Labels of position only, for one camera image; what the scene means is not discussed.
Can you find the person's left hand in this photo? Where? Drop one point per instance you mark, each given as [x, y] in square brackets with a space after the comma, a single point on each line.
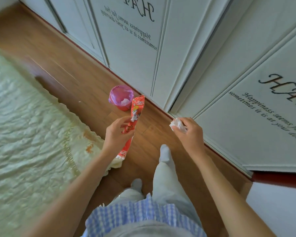
[114, 139]

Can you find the person's right hand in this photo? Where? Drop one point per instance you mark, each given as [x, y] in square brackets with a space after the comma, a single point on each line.
[191, 139]

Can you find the person's left thumb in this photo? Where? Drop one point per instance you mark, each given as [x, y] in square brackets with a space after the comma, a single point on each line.
[128, 135]

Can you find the person's right thumb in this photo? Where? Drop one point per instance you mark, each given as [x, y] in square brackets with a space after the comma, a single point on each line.
[178, 133]

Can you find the white tissue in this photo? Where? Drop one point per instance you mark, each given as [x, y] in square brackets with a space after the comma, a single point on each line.
[177, 124]

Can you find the red snack wrapper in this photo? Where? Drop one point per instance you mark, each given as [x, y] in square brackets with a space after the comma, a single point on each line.
[137, 108]

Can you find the person's left forearm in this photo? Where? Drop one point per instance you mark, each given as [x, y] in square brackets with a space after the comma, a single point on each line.
[74, 194]

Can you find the person's right forearm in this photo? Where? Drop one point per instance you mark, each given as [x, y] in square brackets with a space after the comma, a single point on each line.
[227, 194]

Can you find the white sock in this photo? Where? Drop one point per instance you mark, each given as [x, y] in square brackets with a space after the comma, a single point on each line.
[137, 185]
[166, 155]

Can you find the red waste bin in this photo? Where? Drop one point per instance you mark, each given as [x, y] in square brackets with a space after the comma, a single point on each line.
[123, 107]

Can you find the white tissue scrap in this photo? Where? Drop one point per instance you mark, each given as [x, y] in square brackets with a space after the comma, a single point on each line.
[125, 101]

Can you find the pink bin liner bag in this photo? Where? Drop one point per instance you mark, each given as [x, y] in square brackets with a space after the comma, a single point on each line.
[118, 94]

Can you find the pale grey trousers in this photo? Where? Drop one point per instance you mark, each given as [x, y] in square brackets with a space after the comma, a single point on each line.
[167, 185]

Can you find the white lettered wardrobe door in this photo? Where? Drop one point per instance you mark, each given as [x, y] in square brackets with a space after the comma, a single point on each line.
[256, 120]
[138, 54]

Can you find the blue checked shirt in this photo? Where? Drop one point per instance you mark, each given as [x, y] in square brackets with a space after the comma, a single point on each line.
[128, 214]

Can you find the cream quilted bedspread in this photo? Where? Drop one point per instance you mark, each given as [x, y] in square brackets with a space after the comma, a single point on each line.
[22, 135]

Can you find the plain white wardrobe door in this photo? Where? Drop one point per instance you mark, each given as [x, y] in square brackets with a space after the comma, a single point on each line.
[74, 19]

